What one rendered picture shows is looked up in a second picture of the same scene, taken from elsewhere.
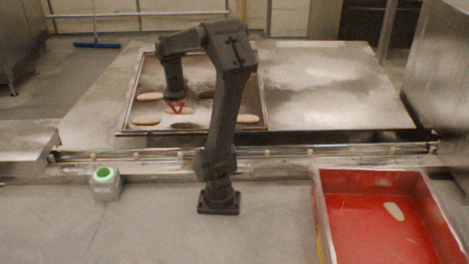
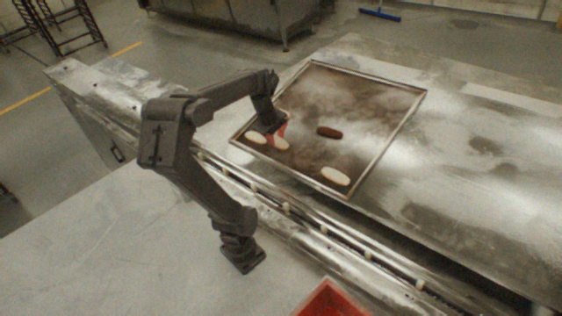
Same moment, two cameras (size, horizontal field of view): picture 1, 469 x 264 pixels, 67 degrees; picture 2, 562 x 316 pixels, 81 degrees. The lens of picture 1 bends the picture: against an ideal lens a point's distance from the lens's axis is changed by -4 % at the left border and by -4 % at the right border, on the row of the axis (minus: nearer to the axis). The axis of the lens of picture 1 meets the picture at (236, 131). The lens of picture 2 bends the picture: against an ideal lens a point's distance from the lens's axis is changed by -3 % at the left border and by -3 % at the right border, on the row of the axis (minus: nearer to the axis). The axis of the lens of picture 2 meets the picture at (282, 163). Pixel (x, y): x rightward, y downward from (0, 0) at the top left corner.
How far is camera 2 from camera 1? 0.72 m
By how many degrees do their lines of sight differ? 40
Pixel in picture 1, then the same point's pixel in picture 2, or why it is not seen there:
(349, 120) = (457, 240)
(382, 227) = not seen: outside the picture
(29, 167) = not seen: hidden behind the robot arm
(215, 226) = (218, 273)
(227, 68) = (140, 161)
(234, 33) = (166, 122)
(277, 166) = (316, 248)
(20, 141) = not seen: hidden behind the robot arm
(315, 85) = (460, 167)
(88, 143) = (219, 137)
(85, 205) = (168, 195)
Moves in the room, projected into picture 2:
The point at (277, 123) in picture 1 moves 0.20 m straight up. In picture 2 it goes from (363, 197) to (365, 144)
